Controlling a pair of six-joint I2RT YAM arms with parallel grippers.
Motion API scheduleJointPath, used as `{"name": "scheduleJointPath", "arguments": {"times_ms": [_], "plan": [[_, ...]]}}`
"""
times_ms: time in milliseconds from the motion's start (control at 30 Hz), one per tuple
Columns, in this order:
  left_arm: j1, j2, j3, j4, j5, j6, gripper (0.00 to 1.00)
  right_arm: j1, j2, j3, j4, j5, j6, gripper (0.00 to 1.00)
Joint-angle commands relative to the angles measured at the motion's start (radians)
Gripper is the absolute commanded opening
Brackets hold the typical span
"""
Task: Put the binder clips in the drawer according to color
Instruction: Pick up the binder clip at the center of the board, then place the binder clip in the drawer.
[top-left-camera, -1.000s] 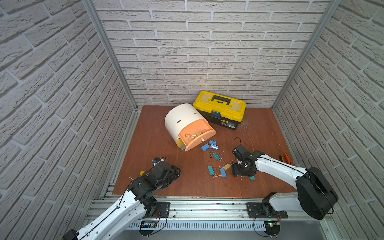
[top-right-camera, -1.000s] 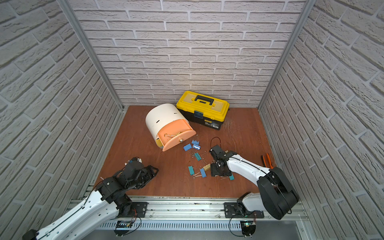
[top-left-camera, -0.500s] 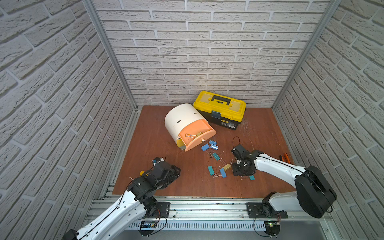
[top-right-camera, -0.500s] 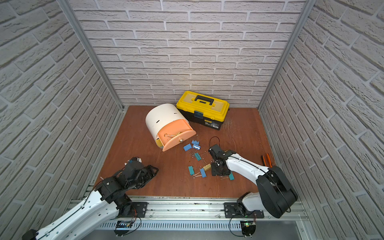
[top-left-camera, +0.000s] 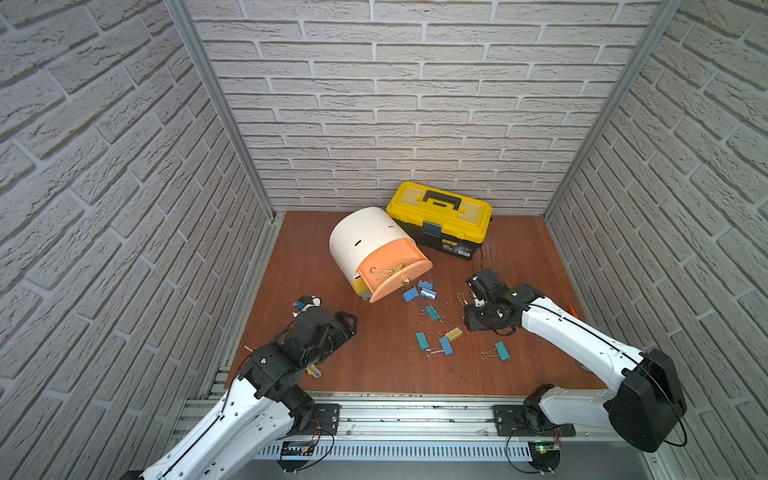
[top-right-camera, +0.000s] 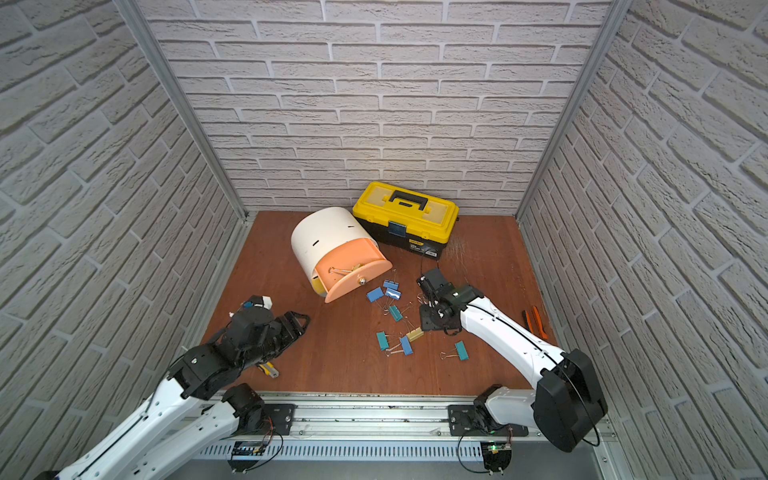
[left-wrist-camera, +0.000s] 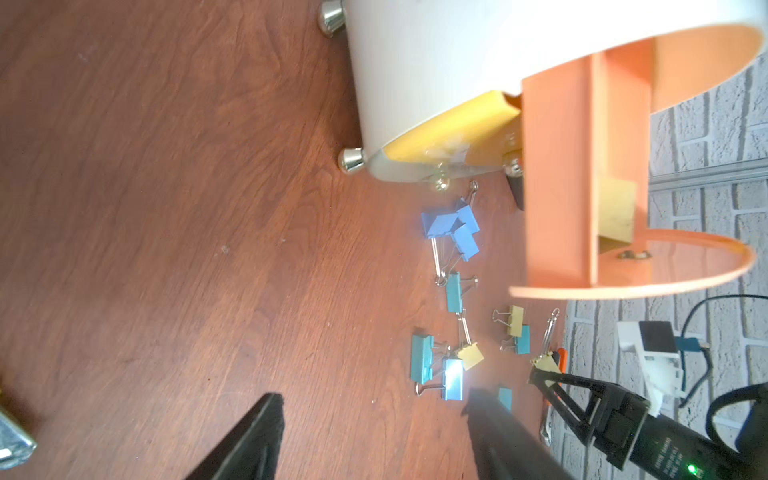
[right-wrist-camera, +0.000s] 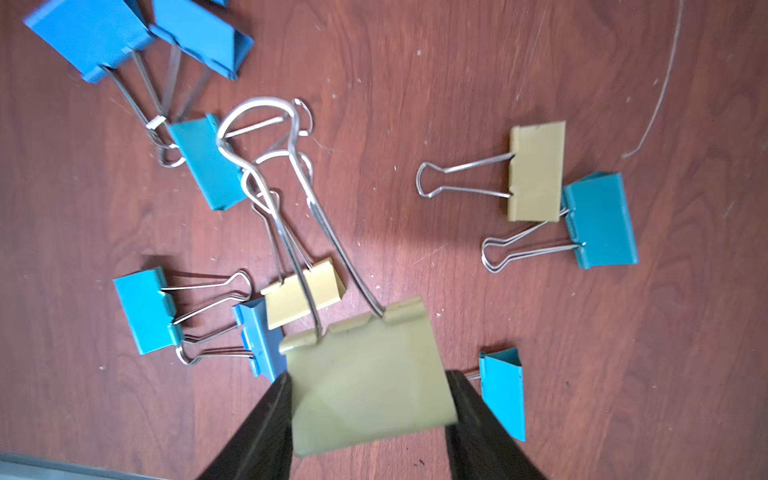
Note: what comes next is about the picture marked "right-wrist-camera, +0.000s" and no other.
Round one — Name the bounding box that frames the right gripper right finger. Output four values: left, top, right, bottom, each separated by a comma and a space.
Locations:
445, 370, 545, 479

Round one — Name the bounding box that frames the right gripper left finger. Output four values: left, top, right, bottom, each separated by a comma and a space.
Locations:
198, 372, 293, 479

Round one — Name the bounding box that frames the yellow binder clip large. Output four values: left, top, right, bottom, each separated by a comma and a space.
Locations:
215, 95, 460, 458

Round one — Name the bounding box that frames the yellow binder clip small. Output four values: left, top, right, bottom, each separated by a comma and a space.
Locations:
245, 149, 348, 331

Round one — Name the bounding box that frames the teal binder clip lower right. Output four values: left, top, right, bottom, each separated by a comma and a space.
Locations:
466, 348, 526, 442

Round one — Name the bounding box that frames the teal binder clip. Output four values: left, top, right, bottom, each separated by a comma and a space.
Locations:
169, 97, 290, 211
481, 172, 639, 274
466, 348, 526, 442
113, 267, 254, 365

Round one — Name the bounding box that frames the blue binder clip lower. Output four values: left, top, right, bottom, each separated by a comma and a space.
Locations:
175, 298, 287, 383

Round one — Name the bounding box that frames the blue binder clip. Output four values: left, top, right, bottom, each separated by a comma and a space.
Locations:
24, 0, 185, 168
175, 298, 287, 383

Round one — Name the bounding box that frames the teal binder clip left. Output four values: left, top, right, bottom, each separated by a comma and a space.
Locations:
113, 267, 254, 365

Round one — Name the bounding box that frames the teal binder clip upper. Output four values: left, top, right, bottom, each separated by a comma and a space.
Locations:
169, 97, 290, 211

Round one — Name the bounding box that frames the blue binder clip shiny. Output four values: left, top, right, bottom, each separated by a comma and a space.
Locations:
150, 0, 254, 123

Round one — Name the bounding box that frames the blue binder clip left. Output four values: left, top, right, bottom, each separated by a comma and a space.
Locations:
24, 0, 185, 168

